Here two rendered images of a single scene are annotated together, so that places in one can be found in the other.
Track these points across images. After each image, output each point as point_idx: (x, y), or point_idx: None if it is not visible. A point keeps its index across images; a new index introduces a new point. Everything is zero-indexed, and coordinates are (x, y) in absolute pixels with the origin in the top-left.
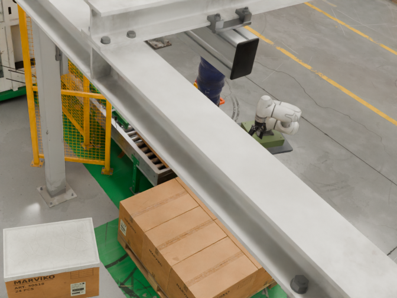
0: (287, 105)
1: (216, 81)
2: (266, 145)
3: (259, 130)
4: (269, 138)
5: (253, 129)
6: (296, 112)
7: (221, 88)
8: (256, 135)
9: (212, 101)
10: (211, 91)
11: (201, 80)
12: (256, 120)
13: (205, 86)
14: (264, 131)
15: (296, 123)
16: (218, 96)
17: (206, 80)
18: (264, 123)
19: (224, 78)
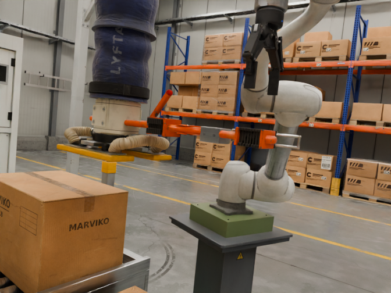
0: (290, 81)
1: (137, 7)
2: (246, 227)
3: (227, 206)
4: (247, 216)
5: (259, 28)
6: (314, 88)
7: (149, 42)
8: (222, 214)
9: (133, 67)
10: (128, 38)
11: (102, 10)
12: (261, 10)
13: (113, 21)
14: (280, 68)
15: (288, 176)
16: (146, 65)
17: (113, 2)
18: (278, 39)
19: (153, 12)
